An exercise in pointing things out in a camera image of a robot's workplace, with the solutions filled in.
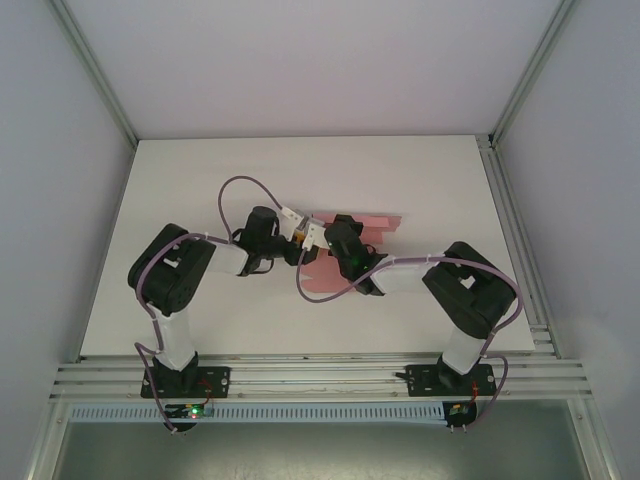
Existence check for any aluminium frame post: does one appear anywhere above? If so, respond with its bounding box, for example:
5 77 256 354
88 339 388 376
485 0 591 151
49 0 139 147

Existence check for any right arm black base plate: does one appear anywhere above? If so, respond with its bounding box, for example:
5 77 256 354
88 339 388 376
405 363 499 399

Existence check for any aluminium mounting rail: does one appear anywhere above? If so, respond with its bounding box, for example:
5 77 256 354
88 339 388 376
49 353 594 401

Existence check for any pink paper box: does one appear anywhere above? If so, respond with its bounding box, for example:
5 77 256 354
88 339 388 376
302 209 404 296

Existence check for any perforated white cable duct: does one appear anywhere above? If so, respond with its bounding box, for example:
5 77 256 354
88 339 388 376
69 403 449 424

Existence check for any aluminium side rail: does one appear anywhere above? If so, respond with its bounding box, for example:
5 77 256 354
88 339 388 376
474 133 559 357

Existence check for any aluminium frame leg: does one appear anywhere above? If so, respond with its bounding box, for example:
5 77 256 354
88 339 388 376
574 397 621 480
27 399 69 480

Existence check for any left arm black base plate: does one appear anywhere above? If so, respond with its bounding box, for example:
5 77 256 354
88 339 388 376
139 366 232 400

